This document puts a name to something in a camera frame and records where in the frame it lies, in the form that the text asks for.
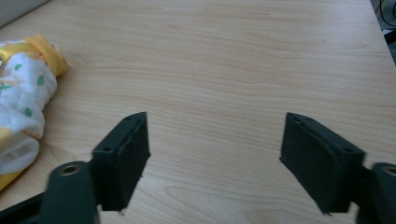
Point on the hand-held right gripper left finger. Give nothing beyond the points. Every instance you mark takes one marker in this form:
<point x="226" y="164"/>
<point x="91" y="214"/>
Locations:
<point x="120" y="165"/>

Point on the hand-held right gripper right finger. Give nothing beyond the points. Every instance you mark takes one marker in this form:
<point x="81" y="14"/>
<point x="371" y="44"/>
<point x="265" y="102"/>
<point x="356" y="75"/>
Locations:
<point x="323" y="161"/>

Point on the white and yellow baby garment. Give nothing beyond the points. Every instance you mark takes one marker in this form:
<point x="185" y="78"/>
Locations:
<point x="21" y="105"/>

